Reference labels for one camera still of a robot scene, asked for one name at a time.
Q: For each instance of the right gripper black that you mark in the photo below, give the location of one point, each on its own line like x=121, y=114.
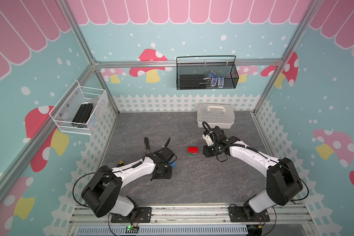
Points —
x=205, y=152

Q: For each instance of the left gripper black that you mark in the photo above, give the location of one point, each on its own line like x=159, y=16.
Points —
x=167, y=176

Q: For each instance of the large blue lego brick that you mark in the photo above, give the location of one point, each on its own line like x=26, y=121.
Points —
x=172, y=163

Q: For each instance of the red lego brick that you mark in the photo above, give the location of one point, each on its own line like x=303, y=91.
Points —
x=193, y=149

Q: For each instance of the green lego brick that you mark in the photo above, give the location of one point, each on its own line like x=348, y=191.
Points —
x=192, y=154

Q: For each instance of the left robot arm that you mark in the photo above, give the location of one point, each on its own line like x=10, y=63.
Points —
x=102, y=193

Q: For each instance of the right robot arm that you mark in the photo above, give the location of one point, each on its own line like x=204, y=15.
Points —
x=283, y=182

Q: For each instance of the white plastic storage box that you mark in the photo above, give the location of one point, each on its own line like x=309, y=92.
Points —
x=220, y=115

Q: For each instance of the green lit circuit board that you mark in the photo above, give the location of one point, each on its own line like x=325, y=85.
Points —
x=131, y=229

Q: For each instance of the black box in black basket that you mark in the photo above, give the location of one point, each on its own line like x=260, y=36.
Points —
x=192, y=81

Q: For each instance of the blue white item in basket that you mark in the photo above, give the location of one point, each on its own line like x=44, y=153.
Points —
x=214, y=80

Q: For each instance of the black device in white basket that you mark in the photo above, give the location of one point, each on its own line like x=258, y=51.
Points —
x=82, y=116

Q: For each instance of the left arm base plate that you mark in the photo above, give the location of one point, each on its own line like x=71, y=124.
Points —
x=138, y=215

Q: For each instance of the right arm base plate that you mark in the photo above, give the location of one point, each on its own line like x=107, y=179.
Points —
x=245, y=214

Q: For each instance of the black wire mesh basket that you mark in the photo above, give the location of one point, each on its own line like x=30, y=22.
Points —
x=223, y=65

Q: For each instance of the aluminium front rail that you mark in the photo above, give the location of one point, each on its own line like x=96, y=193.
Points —
x=199, y=214

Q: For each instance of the white wire mesh basket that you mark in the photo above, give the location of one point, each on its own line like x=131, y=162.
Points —
x=64, y=112

